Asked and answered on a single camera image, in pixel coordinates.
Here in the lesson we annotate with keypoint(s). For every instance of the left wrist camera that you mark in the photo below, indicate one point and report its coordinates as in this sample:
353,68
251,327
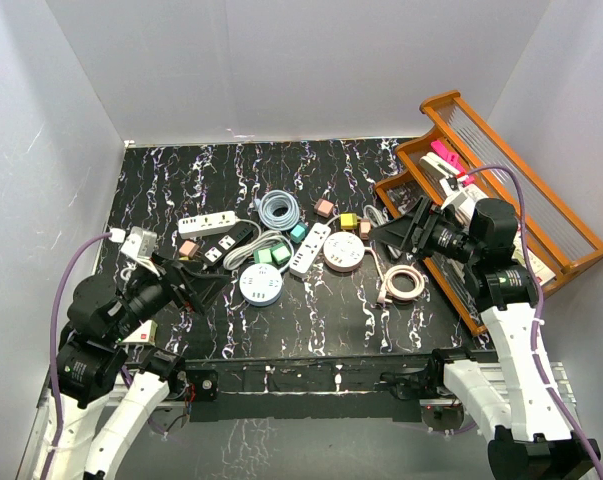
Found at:
139,246

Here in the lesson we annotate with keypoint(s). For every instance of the pink round power strip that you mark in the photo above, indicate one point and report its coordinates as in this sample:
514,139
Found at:
343,252

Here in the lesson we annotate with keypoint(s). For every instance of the green cube adapter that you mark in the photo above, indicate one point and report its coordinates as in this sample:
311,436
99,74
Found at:
263,256
281,254

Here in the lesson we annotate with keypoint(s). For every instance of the black power strip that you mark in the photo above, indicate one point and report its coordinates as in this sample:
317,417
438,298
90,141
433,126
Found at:
239,235

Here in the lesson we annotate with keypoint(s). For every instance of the pink cube adapter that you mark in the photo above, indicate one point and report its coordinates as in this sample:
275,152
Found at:
324,208
188,249

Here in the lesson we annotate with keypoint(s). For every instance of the pink cube adapter left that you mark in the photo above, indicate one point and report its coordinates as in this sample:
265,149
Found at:
188,249

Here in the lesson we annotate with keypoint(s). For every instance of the small white red box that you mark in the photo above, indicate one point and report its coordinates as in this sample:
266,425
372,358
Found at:
145,334

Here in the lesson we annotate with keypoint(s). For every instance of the pink box on shelf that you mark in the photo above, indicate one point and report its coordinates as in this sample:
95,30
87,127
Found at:
448,155

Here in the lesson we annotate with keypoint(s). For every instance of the white box on shelf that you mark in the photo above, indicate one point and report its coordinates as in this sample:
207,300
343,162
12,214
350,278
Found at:
440,170

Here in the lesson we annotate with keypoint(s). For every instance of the wooden shelf rack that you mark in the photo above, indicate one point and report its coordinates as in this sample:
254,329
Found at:
552,242

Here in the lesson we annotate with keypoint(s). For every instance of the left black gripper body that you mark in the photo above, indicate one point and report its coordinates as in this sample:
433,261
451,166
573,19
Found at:
151,295

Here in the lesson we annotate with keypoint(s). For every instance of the pink small adapter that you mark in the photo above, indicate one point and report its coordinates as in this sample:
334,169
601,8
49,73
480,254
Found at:
364,229

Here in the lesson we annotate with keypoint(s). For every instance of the teal cube adapter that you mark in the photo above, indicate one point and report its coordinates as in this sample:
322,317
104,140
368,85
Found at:
299,232

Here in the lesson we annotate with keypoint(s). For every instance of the blue round power strip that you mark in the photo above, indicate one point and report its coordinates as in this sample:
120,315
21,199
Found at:
261,284

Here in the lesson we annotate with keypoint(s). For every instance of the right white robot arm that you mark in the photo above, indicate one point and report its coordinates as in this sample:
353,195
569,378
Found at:
529,431

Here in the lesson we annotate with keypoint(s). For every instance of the white slanted power strip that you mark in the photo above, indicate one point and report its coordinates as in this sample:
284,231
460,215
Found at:
309,250

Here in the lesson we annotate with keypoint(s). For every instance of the white long power strip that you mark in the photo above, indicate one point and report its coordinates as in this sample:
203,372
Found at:
206,224

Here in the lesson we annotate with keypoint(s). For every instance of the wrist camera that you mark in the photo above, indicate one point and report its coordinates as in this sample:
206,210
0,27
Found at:
464,200
139,246

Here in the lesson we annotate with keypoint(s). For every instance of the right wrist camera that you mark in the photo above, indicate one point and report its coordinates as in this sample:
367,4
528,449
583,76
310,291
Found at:
464,200

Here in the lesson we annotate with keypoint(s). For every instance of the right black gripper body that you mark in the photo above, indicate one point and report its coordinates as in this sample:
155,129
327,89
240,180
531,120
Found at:
446,238

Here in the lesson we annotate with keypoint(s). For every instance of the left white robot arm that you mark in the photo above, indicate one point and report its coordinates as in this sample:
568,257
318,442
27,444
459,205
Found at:
78,443

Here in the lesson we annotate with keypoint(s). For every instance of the yellow cube adapter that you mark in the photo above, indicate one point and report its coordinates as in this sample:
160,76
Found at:
348,221

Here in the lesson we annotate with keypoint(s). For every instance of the pink cube adapter top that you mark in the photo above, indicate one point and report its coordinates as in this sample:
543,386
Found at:
324,208

